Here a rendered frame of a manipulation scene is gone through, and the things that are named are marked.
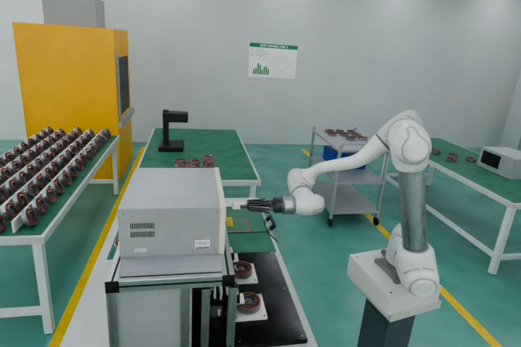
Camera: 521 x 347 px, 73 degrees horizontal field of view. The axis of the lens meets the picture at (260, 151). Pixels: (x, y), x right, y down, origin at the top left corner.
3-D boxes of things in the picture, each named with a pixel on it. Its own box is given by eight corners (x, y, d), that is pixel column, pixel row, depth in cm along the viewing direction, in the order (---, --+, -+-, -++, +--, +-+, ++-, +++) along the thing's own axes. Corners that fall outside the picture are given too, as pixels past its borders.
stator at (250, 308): (258, 297, 166) (258, 290, 165) (262, 314, 156) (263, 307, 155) (234, 298, 164) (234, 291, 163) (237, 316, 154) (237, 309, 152)
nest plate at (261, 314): (260, 296, 169) (261, 293, 168) (267, 319, 155) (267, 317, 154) (229, 297, 166) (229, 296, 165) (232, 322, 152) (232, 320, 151)
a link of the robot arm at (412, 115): (372, 127, 160) (377, 136, 148) (405, 99, 154) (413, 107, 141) (391, 147, 162) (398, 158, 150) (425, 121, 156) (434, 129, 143)
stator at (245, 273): (248, 264, 189) (248, 259, 188) (254, 277, 179) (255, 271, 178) (228, 267, 186) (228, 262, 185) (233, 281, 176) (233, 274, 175)
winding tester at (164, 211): (217, 204, 181) (218, 166, 175) (224, 254, 140) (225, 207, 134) (136, 206, 173) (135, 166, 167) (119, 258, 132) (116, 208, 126)
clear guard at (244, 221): (267, 218, 194) (268, 208, 192) (277, 242, 171) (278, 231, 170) (207, 219, 188) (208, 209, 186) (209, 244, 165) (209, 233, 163)
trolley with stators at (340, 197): (345, 192, 495) (356, 121, 465) (381, 229, 400) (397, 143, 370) (304, 193, 483) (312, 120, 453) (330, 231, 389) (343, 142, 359)
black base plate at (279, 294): (274, 254, 206) (274, 251, 206) (307, 343, 146) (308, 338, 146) (191, 258, 197) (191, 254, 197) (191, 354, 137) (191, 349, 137)
